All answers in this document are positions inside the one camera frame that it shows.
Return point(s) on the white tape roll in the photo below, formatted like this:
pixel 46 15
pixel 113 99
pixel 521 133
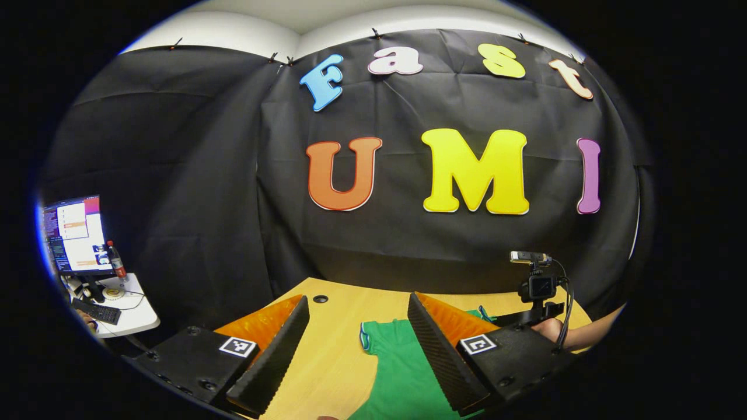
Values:
pixel 114 293

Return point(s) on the green T-shirt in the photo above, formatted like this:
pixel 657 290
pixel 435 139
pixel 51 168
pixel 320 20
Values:
pixel 397 373

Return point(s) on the black keyboard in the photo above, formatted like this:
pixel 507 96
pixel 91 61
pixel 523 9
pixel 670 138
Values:
pixel 96 312

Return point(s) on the computer monitor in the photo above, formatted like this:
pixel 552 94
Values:
pixel 76 233

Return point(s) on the white side table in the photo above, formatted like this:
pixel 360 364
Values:
pixel 137 312

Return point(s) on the red-capped drink bottle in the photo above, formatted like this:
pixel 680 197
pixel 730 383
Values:
pixel 117 262

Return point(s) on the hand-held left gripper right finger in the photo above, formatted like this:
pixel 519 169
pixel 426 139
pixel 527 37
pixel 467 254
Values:
pixel 440 361

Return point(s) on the black backdrop cloth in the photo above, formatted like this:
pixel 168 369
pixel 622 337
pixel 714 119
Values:
pixel 408 105

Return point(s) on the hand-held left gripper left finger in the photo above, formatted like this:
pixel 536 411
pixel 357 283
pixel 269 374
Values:
pixel 271 361

